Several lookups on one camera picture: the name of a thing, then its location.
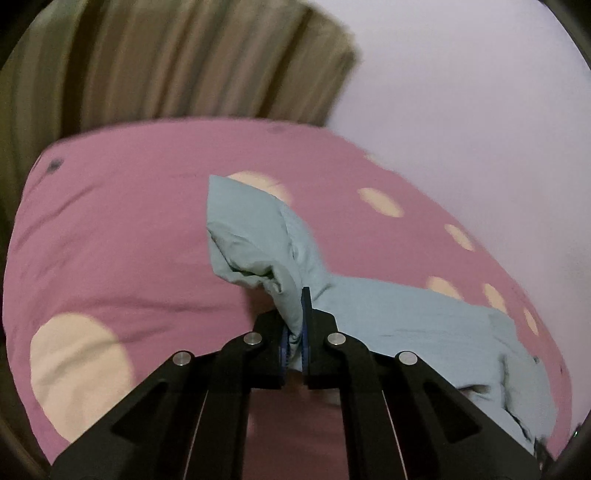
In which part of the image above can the light blue puffer jacket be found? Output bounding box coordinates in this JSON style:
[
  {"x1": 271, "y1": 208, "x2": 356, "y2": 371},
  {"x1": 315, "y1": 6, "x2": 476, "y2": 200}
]
[{"x1": 206, "y1": 176, "x2": 558, "y2": 451}]

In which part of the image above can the striped olive curtain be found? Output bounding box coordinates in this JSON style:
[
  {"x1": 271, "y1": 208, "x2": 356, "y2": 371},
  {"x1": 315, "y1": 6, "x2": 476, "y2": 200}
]
[{"x1": 1, "y1": 1, "x2": 358, "y2": 218}]

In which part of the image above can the pink polka dot bedsheet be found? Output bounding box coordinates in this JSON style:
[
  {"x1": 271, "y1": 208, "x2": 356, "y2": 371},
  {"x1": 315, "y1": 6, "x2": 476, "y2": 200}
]
[{"x1": 3, "y1": 120, "x2": 573, "y2": 479}]

